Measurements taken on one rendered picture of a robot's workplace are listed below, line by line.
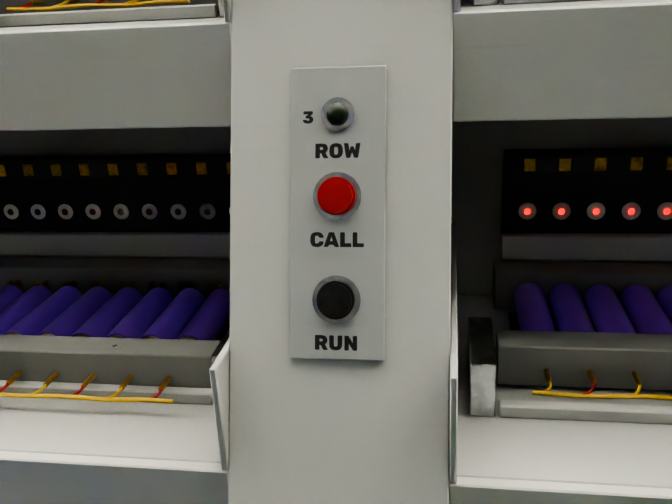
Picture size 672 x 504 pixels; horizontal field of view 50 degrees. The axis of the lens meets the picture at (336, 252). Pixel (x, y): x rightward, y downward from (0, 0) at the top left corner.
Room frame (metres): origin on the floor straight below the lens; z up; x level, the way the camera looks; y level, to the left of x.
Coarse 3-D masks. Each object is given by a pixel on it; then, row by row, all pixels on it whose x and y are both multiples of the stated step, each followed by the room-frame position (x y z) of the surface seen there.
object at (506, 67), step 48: (480, 0) 0.34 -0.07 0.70; (528, 0) 0.34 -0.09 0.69; (576, 0) 0.33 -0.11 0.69; (624, 0) 0.32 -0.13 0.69; (480, 48) 0.30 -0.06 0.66; (528, 48) 0.30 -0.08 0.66; (576, 48) 0.29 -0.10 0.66; (624, 48) 0.29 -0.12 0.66; (480, 96) 0.30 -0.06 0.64; (528, 96) 0.30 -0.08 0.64; (576, 96) 0.30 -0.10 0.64; (624, 96) 0.30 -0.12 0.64
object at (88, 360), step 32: (0, 352) 0.38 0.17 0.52; (32, 352) 0.37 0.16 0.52; (64, 352) 0.37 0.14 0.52; (96, 352) 0.37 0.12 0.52; (128, 352) 0.37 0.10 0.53; (160, 352) 0.36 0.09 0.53; (192, 352) 0.36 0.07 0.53; (128, 384) 0.37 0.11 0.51; (160, 384) 0.37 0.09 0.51; (192, 384) 0.36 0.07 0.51
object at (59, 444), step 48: (0, 240) 0.51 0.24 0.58; (48, 240) 0.50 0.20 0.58; (96, 240) 0.50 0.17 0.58; (144, 240) 0.49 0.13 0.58; (192, 240) 0.49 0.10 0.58; (0, 432) 0.35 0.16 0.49; (48, 432) 0.34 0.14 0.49; (96, 432) 0.34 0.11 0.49; (144, 432) 0.34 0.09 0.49; (192, 432) 0.34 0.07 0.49; (0, 480) 0.33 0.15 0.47; (48, 480) 0.33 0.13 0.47; (96, 480) 0.32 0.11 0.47; (144, 480) 0.32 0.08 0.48; (192, 480) 0.31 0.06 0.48
